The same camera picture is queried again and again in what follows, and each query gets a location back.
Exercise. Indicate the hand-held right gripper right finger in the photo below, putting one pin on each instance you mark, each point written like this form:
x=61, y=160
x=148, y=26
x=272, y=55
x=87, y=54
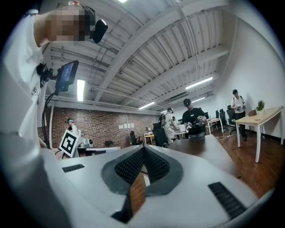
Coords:
x=191, y=196

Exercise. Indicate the ceiling light tube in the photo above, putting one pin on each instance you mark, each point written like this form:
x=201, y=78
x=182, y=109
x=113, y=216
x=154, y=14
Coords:
x=80, y=90
x=198, y=83
x=198, y=99
x=146, y=105

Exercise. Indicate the light wooden table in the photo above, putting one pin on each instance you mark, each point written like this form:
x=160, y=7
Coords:
x=260, y=116

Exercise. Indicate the black chest mount clamp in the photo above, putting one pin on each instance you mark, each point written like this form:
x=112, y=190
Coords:
x=45, y=72

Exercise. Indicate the white table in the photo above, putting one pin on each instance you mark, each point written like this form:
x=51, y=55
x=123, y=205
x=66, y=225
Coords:
x=214, y=120

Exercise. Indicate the person's left forearm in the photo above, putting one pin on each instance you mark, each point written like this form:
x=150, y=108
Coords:
x=57, y=153

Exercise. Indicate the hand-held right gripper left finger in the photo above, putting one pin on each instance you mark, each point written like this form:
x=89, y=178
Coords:
x=89, y=187

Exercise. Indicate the black head-worn camera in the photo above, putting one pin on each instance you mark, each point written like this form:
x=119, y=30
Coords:
x=99, y=31

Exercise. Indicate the person's head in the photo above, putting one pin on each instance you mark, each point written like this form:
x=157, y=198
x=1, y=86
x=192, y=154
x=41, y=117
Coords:
x=66, y=24

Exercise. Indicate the person's white shirt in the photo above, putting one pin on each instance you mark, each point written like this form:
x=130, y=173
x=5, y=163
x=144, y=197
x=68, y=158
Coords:
x=20, y=89

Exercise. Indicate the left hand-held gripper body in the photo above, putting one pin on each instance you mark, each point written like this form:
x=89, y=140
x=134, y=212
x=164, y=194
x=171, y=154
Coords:
x=69, y=143

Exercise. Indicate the small green potted plant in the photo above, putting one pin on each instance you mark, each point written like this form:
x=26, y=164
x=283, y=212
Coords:
x=260, y=105

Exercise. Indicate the black office chair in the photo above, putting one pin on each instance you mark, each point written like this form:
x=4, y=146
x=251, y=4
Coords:
x=134, y=138
x=160, y=137
x=222, y=118
x=231, y=118

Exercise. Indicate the dark wooden table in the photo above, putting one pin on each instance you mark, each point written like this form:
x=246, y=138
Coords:
x=200, y=149

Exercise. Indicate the black chest-mounted phone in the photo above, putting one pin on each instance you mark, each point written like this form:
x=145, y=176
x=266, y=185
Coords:
x=66, y=76

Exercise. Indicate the small wooden box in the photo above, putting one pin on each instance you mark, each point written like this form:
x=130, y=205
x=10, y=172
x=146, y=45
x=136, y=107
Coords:
x=252, y=112

